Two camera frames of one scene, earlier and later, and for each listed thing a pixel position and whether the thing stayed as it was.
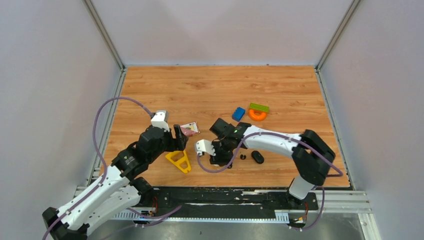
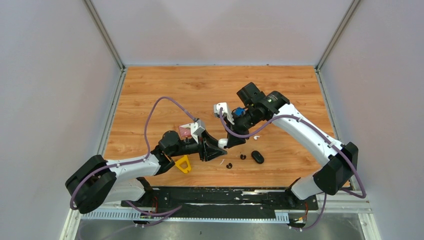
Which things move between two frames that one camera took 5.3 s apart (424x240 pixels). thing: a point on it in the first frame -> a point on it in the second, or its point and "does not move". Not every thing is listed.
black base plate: [179, 200] does not move
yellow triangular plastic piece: [182, 163] does not move
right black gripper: [219, 158] -> [232, 140]
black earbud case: [257, 157] does not move
